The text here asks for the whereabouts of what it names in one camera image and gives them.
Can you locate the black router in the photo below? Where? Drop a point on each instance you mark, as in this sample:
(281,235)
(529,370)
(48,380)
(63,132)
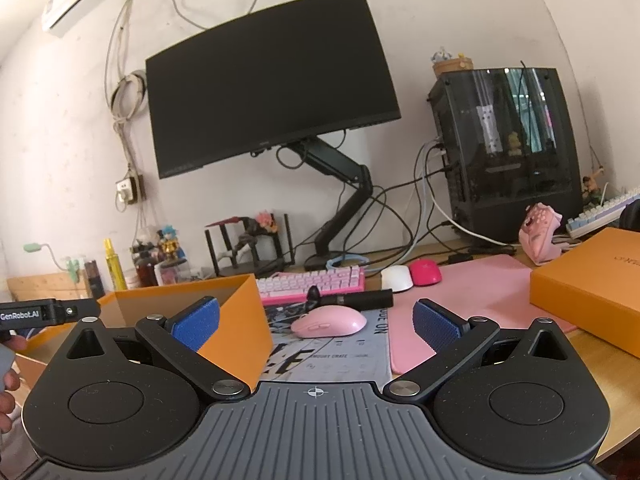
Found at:
(270,260)

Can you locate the brown bottle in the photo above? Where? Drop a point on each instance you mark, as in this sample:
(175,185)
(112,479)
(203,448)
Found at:
(145,270)

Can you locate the green swordsman figurine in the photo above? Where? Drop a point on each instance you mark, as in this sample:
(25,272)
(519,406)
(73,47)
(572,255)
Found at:
(592,190)

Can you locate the pink game controller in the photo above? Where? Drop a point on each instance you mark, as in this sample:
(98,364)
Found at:
(537,225)

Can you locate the pink haired figurine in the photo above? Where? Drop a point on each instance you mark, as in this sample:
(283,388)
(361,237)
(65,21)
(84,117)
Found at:
(262,225)

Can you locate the yellow bottle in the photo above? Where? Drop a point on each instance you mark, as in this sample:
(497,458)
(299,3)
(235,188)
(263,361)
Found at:
(115,265)

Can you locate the black cylindrical tube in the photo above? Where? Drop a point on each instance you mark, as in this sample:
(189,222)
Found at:
(360,300)

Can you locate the dark slim bottle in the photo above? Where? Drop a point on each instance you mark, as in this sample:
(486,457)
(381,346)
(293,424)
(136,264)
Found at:
(94,280)

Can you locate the black red headphones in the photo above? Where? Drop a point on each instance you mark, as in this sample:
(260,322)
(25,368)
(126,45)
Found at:
(631,220)

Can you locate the black glass computer case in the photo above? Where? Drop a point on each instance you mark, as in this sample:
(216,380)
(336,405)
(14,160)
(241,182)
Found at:
(510,185)

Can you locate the printed grey mouse pad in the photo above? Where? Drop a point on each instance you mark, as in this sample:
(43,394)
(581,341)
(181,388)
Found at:
(325,360)

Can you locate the blue haired figurine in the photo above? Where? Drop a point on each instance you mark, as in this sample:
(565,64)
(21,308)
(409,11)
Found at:
(170,245)

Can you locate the pink desk mat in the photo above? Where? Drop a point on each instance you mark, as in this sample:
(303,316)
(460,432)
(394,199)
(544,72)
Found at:
(475,285)

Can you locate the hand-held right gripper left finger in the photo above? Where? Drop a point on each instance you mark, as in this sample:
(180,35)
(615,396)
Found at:
(196,329)

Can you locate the black curved monitor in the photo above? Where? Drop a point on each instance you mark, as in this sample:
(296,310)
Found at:
(270,85)

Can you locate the pink keyboard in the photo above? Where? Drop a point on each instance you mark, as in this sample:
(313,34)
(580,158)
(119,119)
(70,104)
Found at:
(310,282)

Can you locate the wall power socket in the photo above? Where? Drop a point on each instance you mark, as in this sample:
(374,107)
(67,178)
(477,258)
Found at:
(129,189)

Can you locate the white mouse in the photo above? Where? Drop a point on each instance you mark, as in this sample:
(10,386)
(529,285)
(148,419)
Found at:
(396,279)

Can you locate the mint gooseneck lamp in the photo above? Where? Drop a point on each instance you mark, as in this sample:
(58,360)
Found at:
(37,248)

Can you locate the white blue keyboard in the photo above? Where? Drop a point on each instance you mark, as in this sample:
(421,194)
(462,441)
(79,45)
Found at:
(600,215)

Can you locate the orange leather box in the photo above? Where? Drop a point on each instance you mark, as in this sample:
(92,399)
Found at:
(590,280)

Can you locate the light wooden crate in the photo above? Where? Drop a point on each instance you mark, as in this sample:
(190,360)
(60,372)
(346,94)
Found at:
(45,290)

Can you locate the small figure in tub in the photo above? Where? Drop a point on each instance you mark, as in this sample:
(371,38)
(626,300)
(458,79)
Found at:
(452,65)

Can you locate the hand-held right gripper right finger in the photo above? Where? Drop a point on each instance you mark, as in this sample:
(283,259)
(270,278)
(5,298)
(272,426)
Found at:
(436,334)

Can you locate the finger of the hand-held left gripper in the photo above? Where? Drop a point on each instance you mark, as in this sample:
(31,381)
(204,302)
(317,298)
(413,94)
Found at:
(82,310)

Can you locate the pink controller stand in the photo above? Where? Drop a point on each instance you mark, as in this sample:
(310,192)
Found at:
(562,249)

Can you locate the person's left hand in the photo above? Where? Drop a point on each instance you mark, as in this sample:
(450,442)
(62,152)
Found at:
(5,410)

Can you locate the yellow figurine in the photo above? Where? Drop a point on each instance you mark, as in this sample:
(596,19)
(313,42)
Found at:
(513,144)

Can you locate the magenta mouse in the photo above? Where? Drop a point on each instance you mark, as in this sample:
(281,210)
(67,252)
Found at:
(426,271)

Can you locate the pale pink mouse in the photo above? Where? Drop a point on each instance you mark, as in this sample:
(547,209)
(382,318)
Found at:
(327,322)

